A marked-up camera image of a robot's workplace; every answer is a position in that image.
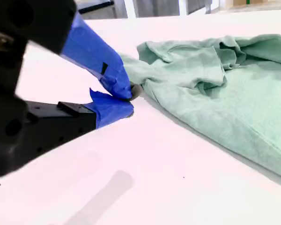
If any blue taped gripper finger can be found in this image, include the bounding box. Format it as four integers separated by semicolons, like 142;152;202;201
25;88;134;150
0;0;143;102

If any pale green T-shirt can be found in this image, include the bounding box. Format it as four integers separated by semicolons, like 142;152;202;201
118;33;281;182

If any dark flat board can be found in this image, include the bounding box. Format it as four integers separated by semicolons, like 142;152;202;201
78;0;115;14

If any white furniture leg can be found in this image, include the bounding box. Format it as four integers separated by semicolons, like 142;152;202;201
123;0;138;19
177;0;188;16

